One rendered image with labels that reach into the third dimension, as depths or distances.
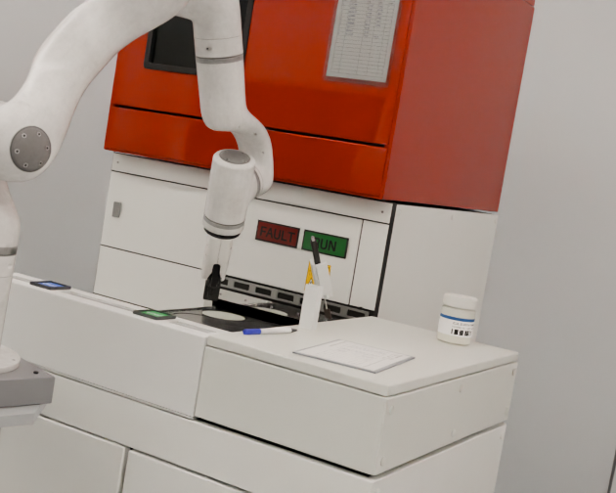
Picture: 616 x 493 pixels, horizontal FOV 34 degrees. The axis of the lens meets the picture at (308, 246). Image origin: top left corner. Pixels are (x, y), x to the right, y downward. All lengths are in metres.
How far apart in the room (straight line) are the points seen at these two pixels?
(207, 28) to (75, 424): 0.76
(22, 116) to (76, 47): 0.17
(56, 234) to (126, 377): 3.08
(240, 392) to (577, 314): 2.11
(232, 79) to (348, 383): 0.64
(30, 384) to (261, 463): 0.39
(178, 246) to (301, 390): 0.99
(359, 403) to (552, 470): 2.20
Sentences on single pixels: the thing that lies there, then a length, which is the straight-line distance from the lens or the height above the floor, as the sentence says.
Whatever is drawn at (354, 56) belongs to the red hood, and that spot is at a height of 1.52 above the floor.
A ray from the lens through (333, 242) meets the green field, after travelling 2.29.
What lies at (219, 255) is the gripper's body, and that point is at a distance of 2.02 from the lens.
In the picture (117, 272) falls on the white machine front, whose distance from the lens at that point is 2.66.
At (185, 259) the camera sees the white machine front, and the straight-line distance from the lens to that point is 2.52.
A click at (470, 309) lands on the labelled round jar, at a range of 2.06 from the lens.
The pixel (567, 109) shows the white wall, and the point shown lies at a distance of 3.67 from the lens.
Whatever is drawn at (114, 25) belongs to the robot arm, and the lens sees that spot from 1.73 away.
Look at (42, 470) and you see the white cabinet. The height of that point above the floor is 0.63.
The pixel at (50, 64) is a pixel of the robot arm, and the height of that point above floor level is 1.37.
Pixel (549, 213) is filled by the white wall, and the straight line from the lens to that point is 3.65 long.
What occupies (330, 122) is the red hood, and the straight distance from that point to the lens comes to 2.26.
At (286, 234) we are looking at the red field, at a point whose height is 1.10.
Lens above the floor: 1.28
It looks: 5 degrees down
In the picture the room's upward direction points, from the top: 9 degrees clockwise
